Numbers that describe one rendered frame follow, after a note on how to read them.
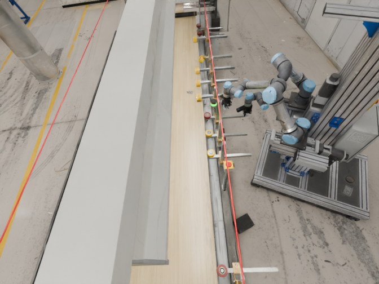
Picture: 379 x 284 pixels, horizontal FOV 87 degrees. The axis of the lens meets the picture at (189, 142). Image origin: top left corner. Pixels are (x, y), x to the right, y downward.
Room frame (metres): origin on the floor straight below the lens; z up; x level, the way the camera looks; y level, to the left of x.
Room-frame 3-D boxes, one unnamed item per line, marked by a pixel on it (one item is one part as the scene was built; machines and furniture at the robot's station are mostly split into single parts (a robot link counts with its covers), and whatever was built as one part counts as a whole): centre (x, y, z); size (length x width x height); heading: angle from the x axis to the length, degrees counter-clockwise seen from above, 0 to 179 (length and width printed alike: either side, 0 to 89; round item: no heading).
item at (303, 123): (0.96, -0.98, 1.21); 0.13 x 0.12 x 0.14; 127
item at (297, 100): (1.39, -1.23, 1.09); 0.15 x 0.15 x 0.10
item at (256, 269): (-0.02, -0.30, 0.84); 0.43 x 0.03 x 0.04; 84
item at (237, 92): (1.38, -0.51, 1.31); 0.11 x 0.11 x 0.08; 37
